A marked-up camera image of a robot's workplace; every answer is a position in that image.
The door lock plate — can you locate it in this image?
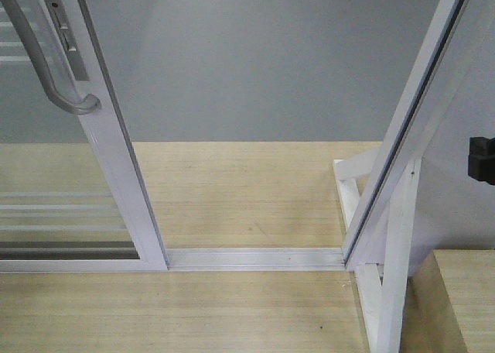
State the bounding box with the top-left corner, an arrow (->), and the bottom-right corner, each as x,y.
48,1 -> 89,81

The white door jamb frame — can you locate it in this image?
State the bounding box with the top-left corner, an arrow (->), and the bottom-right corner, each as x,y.
342,0 -> 494,271

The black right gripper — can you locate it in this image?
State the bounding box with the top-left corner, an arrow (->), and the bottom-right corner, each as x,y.
468,137 -> 495,185

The aluminium floor door track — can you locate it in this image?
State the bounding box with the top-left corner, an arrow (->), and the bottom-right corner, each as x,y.
167,248 -> 345,272

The white framed sliding glass door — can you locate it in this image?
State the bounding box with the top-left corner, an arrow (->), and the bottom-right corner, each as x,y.
1,0 -> 168,273

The white wooden brace stand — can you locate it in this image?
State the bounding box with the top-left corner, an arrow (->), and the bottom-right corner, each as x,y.
333,150 -> 422,352

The light wooden platform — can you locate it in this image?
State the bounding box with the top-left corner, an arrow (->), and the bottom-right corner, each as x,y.
0,139 -> 495,353

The grey metal door handle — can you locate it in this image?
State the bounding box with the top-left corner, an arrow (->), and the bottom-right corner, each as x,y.
1,0 -> 100,116

